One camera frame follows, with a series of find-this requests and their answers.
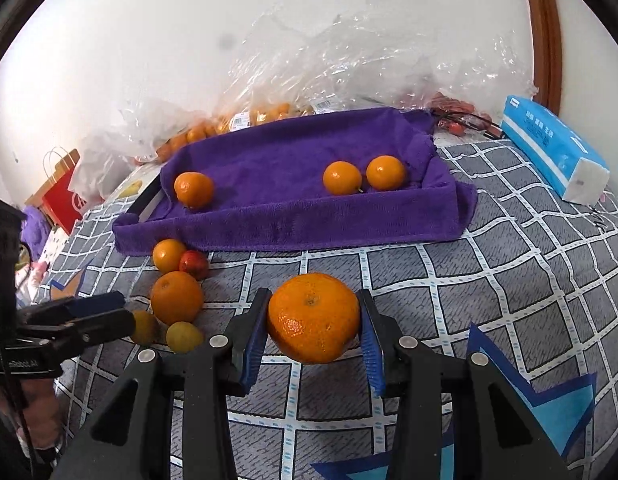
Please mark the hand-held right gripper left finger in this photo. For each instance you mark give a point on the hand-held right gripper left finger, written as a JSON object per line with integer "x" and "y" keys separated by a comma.
{"x": 254, "y": 352}

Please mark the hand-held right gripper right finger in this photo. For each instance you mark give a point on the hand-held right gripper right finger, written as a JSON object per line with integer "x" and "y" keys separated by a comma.
{"x": 373, "y": 355}

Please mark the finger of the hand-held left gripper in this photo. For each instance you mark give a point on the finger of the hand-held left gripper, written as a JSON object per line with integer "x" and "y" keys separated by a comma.
{"x": 94, "y": 302}
{"x": 99, "y": 327}

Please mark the small yellow loquat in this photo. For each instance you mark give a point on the small yellow loquat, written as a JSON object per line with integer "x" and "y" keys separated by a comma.
{"x": 145, "y": 327}
{"x": 184, "y": 337}

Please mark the large orange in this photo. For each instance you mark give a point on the large orange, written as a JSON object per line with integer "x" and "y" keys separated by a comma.
{"x": 177, "y": 297}
{"x": 314, "y": 317}

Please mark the red tomato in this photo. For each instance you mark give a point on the red tomato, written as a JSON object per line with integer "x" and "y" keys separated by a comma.
{"x": 195, "y": 265}

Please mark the black tray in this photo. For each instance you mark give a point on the black tray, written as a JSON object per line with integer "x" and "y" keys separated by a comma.
{"x": 149, "y": 200}

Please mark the purple towel-lined tray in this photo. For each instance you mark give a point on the purple towel-lined tray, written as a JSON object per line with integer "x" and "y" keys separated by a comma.
{"x": 289, "y": 215}

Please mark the person's left hand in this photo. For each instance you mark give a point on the person's left hand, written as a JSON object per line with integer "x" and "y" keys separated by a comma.
{"x": 39, "y": 410}

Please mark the white patterned pillow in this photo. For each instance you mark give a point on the white patterned pillow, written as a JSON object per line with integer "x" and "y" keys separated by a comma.
{"x": 54, "y": 247}

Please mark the purple cloth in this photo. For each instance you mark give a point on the purple cloth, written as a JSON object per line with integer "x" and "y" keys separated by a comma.
{"x": 36, "y": 230}

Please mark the red paper bag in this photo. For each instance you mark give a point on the red paper bag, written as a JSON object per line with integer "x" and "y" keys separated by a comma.
{"x": 64, "y": 200}

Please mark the white plastic bag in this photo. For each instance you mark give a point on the white plastic bag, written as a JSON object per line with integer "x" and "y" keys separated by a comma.
{"x": 96, "y": 175}

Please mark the grey checked blanket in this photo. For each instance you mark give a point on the grey checked blanket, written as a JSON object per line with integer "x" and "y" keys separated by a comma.
{"x": 489, "y": 270}

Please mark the clear bag of small oranges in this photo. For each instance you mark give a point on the clear bag of small oranges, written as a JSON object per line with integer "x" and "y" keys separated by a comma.
{"x": 269, "y": 111}
{"x": 179, "y": 130}

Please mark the bag of red fruit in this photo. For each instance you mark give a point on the bag of red fruit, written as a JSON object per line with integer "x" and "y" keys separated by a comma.
{"x": 469, "y": 124}

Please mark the pack of red cherry tomatoes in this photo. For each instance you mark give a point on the pack of red cherry tomatoes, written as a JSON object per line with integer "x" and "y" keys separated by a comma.
{"x": 454, "y": 105}

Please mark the blue tissue pack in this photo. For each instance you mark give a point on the blue tissue pack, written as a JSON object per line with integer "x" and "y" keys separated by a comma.
{"x": 554, "y": 147}

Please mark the crumpled clear plastic wrap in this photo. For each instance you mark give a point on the crumpled clear plastic wrap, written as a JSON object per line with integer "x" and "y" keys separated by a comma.
{"x": 369, "y": 45}

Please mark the wooden door frame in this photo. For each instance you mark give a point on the wooden door frame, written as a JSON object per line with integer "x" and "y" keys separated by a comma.
{"x": 544, "y": 35}

